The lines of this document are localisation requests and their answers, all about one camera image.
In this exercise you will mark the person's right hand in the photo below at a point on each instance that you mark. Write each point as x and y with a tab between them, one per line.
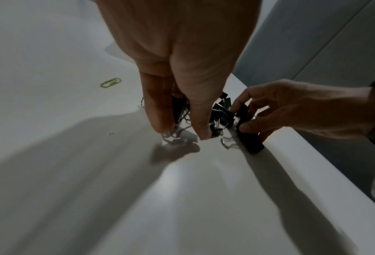
310	107

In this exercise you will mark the person's left hand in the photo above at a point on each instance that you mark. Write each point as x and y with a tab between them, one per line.
181	37

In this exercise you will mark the single yellow-green paper clip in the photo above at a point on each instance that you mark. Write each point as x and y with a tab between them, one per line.
111	82

